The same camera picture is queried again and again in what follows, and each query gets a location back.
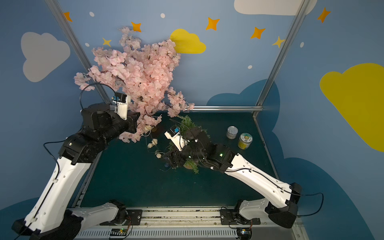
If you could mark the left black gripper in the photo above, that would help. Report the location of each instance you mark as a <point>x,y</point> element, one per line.
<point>132,120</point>

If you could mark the left aluminium post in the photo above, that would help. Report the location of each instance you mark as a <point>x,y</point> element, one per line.
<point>64,24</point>

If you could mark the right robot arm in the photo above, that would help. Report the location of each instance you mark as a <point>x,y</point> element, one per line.
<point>280,200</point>

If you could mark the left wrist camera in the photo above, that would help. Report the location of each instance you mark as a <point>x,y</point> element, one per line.
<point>122,101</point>

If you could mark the silver tin can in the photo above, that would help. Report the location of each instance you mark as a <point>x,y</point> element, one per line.
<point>232,132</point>

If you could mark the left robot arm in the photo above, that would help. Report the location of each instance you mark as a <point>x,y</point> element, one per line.
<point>50,219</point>

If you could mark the aluminium front rail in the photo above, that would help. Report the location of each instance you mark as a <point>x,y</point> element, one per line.
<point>192,223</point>

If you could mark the right aluminium post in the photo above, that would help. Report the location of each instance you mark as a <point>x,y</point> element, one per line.
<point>293,30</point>

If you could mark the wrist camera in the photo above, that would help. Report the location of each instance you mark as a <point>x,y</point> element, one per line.
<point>174,134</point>
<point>122,101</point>

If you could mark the pink cherry blossom tree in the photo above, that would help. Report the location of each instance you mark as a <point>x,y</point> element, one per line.
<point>143,73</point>

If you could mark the aluminium rail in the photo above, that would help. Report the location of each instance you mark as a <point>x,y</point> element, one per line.
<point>202,108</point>
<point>192,223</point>

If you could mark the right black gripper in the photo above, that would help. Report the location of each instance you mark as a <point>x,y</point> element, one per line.
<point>175,157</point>

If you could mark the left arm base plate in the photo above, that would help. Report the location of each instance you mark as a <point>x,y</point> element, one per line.
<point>133,216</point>

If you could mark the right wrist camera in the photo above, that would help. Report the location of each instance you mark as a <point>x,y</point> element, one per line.
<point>174,134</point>

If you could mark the aluminium back rail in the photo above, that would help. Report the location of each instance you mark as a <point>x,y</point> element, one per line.
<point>202,108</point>

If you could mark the aluminium post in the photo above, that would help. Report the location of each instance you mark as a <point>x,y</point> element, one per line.
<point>64,24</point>
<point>293,30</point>

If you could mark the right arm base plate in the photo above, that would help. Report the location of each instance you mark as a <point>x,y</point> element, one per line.
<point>233,217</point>

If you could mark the small green christmas tree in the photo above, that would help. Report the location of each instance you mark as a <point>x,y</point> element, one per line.
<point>198,143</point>

